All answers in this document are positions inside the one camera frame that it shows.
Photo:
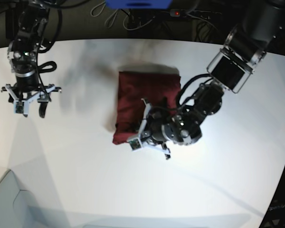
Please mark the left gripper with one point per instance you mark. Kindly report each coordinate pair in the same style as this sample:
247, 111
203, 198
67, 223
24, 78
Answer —
151, 129

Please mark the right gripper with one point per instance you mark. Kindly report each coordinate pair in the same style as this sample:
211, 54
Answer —
40, 94

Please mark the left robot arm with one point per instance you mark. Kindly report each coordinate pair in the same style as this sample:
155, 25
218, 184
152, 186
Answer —
245, 47

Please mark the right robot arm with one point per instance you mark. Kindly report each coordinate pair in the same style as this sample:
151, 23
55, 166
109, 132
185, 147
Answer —
22, 54

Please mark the black power strip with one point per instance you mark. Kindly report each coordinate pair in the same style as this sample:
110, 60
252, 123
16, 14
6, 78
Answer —
197, 14

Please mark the blue box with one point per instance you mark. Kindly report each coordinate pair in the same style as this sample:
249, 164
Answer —
138, 4

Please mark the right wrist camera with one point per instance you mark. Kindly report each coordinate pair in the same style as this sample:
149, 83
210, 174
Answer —
21, 107

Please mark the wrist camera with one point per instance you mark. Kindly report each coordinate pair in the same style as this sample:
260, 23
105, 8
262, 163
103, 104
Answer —
135, 143
21, 107

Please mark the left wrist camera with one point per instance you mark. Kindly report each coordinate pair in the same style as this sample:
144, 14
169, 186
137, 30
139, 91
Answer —
135, 143

